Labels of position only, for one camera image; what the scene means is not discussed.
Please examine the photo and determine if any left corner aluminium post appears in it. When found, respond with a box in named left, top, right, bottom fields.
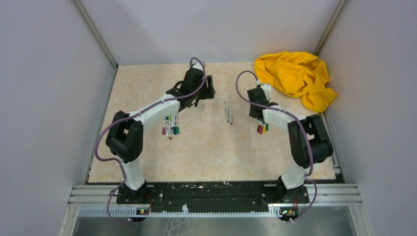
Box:
left=71, top=0, right=119, bottom=70

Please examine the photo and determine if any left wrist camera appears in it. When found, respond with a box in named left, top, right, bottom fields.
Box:
left=191, top=63, right=204, bottom=71

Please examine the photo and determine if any yellow end rainbow marker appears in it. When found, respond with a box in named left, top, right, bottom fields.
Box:
left=166, top=117, right=172, bottom=139

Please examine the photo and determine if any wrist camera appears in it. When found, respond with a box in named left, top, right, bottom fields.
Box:
left=191, top=63, right=204, bottom=71
left=260, top=84, right=272, bottom=101

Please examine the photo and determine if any white cable duct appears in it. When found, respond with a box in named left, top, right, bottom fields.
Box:
left=78, top=206, right=283, bottom=218

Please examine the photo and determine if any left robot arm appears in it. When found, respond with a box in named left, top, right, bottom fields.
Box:
left=105, top=63, right=215, bottom=204

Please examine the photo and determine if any corner aluminium post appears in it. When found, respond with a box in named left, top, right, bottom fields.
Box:
left=313, top=0, right=350, bottom=56
left=71, top=0, right=119, bottom=70

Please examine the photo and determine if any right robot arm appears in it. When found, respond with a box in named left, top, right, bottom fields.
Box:
left=247, top=85, right=333, bottom=203

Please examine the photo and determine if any green long nib marker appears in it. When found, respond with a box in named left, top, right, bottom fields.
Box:
left=224, top=102, right=230, bottom=123

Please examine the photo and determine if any aluminium frame rail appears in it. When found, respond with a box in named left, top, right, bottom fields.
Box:
left=68, top=182, right=362, bottom=206

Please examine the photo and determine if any right corner aluminium post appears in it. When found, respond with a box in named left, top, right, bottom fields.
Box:
left=313, top=0, right=350, bottom=56

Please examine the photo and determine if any purple cable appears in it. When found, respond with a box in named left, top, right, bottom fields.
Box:
left=93, top=57, right=207, bottom=226
left=235, top=70, right=318, bottom=224

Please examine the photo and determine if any yellow crumpled cloth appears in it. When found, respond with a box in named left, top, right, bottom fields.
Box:
left=254, top=51, right=337, bottom=113

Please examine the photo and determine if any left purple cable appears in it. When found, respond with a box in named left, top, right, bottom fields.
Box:
left=93, top=57, right=207, bottom=226

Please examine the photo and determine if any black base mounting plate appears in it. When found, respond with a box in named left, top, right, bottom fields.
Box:
left=116, top=180, right=311, bottom=213

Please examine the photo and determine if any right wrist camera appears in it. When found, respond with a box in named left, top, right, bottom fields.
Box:
left=260, top=84, right=272, bottom=101

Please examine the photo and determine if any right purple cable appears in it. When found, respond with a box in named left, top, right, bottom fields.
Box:
left=235, top=70, right=318, bottom=224

